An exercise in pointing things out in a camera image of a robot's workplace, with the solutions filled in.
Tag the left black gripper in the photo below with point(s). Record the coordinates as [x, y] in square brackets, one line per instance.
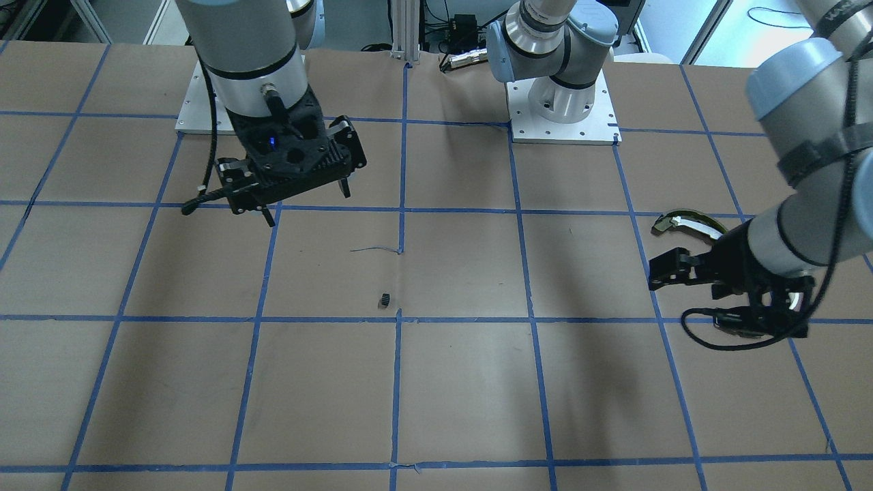
[733, 260]

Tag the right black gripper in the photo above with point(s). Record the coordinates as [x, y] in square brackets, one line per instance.
[244, 134]

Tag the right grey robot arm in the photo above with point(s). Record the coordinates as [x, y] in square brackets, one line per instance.
[251, 57]

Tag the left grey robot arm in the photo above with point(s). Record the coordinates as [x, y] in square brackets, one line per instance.
[813, 100]

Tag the olive curved brake shoe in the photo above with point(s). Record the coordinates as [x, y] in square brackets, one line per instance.
[691, 222]

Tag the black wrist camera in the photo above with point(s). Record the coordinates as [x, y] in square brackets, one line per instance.
[739, 321]

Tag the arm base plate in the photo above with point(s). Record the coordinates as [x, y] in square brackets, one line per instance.
[194, 113]
[543, 112]

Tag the aluminium frame post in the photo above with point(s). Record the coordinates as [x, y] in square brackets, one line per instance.
[405, 25]

